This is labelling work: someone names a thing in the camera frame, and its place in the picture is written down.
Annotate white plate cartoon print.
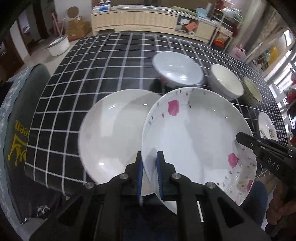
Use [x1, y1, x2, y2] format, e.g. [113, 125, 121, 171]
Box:
[258, 112, 278, 141]

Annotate patterned bowl cream inside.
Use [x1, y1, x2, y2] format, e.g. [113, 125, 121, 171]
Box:
[242, 77, 262, 106]

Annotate white plate pink flowers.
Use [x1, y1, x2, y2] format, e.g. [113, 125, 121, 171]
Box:
[141, 87, 257, 205]

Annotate large white bowl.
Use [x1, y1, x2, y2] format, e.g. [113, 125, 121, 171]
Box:
[208, 64, 244, 101]

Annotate white bowl red emblem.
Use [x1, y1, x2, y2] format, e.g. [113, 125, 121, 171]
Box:
[152, 51, 204, 88]

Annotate person's right hand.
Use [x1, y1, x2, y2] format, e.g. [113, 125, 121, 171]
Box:
[266, 182, 295, 225]

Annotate person's blue trouser knee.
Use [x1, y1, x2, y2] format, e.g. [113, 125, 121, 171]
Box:
[240, 181, 268, 226]

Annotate plain white plate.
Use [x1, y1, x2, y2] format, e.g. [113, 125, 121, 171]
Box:
[78, 89, 161, 184]

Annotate grey cushion yellow print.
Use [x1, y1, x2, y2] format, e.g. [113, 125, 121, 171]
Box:
[1, 64, 50, 228]

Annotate pink bag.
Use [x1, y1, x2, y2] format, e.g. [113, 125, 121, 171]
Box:
[231, 45, 246, 61]

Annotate black white checkered tablecloth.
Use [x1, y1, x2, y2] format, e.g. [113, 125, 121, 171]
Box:
[24, 32, 290, 197]

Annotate white metal shelf rack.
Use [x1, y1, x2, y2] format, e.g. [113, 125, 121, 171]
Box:
[209, 1, 244, 52]

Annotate light blue plastic basin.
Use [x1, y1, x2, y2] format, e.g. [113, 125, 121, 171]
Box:
[196, 8, 207, 18]

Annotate cream TV cabinet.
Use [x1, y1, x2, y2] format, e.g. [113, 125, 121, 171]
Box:
[91, 5, 216, 44]

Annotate white bucket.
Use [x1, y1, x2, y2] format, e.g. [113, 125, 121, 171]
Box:
[45, 35, 70, 57]

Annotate cardboard boxes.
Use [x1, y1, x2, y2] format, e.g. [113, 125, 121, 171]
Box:
[66, 16, 91, 42]

